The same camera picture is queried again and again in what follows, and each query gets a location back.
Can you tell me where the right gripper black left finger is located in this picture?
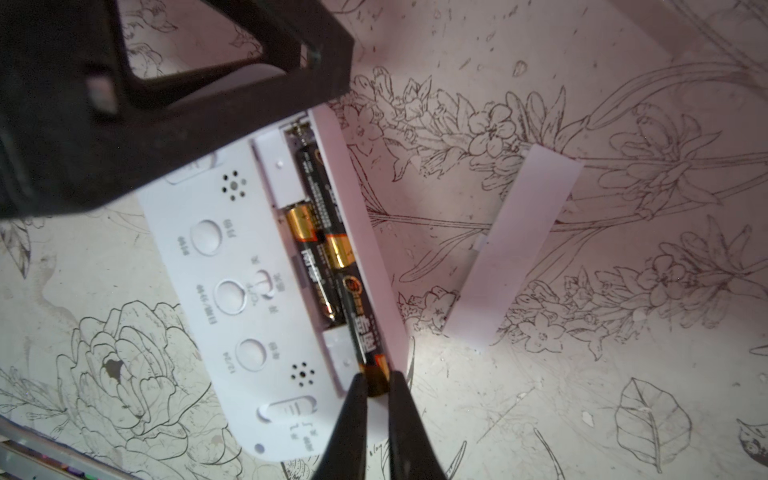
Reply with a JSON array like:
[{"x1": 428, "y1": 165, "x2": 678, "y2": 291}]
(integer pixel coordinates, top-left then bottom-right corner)
[{"x1": 312, "y1": 373, "x2": 368, "y2": 480}]

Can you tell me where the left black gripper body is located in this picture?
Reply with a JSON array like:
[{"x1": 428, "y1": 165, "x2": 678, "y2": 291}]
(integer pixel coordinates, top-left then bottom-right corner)
[{"x1": 1, "y1": 1, "x2": 132, "y2": 219}]

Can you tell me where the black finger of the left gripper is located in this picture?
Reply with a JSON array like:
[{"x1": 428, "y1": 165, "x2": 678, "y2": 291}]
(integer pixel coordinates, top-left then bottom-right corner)
[
  {"x1": 104, "y1": 1, "x2": 312, "y2": 111},
  {"x1": 107, "y1": 1, "x2": 354, "y2": 201}
]

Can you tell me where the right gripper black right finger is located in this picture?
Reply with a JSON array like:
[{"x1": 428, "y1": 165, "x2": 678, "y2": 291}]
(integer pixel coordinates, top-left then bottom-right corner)
[{"x1": 388, "y1": 371, "x2": 447, "y2": 480}]

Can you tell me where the white digital alarm clock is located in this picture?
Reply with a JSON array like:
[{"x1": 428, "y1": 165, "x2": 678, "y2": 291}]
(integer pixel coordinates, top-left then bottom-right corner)
[{"x1": 138, "y1": 105, "x2": 408, "y2": 462}]

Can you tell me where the black gold AAA battery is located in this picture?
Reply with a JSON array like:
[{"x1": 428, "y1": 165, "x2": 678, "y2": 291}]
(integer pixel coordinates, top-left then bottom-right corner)
[
  {"x1": 334, "y1": 264, "x2": 390, "y2": 397},
  {"x1": 295, "y1": 143, "x2": 356, "y2": 269},
  {"x1": 285, "y1": 202, "x2": 346, "y2": 328}
]

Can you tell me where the white battery cover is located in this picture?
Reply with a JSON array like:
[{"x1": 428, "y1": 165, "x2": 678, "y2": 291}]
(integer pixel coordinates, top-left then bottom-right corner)
[{"x1": 442, "y1": 145, "x2": 584, "y2": 350}]

